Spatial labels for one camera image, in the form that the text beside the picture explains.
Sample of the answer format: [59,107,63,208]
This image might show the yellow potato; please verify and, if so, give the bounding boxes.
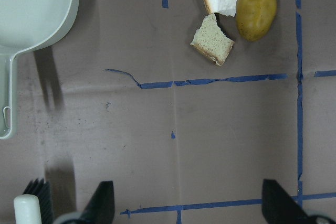
[235,0,277,41]

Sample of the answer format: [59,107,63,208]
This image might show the brown paper table cover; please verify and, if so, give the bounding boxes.
[1,0,335,223]

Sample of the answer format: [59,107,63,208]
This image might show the pale green dustpan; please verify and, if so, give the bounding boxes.
[1,0,79,140]

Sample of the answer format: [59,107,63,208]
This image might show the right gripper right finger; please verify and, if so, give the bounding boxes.
[261,179,309,224]

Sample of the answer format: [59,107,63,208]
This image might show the toasted bread chunk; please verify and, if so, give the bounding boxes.
[190,13,235,66]

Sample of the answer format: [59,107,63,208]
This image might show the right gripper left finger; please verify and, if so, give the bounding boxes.
[80,180,115,223]

